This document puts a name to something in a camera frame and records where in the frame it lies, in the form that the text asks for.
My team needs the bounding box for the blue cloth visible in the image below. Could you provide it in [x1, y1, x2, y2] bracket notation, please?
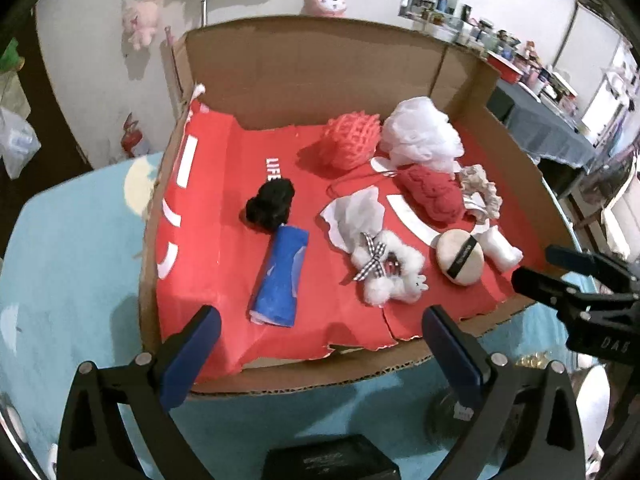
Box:
[250, 226, 309, 328]

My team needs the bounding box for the red bag box liner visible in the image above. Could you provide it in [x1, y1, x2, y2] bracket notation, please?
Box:
[141, 102, 527, 396]

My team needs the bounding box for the black yarn scrunchie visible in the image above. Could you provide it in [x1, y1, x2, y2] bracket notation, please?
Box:
[245, 178, 295, 232]

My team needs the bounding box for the round beige powder puff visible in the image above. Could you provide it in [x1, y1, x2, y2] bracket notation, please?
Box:
[435, 229, 485, 286]

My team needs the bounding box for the gold hair clip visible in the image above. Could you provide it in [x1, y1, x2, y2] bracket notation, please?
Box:
[516, 352, 551, 370]

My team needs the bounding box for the green plush toy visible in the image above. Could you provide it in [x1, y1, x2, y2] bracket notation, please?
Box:
[0, 38, 25, 74]

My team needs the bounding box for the glass jar metal lid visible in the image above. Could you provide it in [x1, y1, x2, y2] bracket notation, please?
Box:
[425, 390, 474, 450]

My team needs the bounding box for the red knitted yarn item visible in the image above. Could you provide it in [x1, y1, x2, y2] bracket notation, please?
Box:
[397, 165, 465, 224]

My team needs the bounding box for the brown cardboard box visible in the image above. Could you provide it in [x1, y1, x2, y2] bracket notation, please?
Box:
[139, 16, 573, 396]

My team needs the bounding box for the teal table cloth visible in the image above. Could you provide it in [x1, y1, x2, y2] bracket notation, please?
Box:
[0, 152, 622, 480]

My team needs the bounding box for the white sock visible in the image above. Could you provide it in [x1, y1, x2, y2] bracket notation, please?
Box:
[476, 226, 524, 273]

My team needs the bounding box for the red toy fire extinguisher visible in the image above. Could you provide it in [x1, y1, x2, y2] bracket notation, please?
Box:
[120, 113, 143, 158]

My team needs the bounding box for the pink plush toy right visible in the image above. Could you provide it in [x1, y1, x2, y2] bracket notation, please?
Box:
[303, 0, 347, 18]

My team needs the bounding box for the white mesh bath pouf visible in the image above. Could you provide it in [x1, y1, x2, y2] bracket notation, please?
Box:
[380, 96, 464, 176]

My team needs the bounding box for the dark grey covered side table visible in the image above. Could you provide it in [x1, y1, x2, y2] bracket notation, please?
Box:
[487, 79, 596, 169]

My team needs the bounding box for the cream knitted scrunchie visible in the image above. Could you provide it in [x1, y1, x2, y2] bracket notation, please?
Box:
[458, 164, 503, 223]

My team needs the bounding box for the pink stick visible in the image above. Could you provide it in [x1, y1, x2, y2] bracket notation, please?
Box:
[164, 25, 176, 71]

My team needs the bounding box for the white plastic bag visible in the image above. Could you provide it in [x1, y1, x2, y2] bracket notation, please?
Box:
[1, 107, 41, 180]

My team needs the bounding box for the black beauty cream box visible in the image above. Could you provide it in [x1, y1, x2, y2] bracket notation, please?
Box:
[262, 434, 401, 480]

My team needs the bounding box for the white fluffy bow scrunchie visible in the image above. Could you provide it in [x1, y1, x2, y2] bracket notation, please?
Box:
[350, 230, 428, 308]

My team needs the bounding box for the white refrigerator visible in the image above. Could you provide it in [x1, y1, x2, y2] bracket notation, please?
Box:
[554, 3, 628, 143]

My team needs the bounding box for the red basin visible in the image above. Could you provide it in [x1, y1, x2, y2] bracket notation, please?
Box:
[487, 52, 523, 84]

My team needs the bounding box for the pale pink plush toy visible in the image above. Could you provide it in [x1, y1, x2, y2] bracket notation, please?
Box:
[122, 0, 165, 51]

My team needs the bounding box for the red foam net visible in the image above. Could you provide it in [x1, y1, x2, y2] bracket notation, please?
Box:
[319, 112, 382, 171]

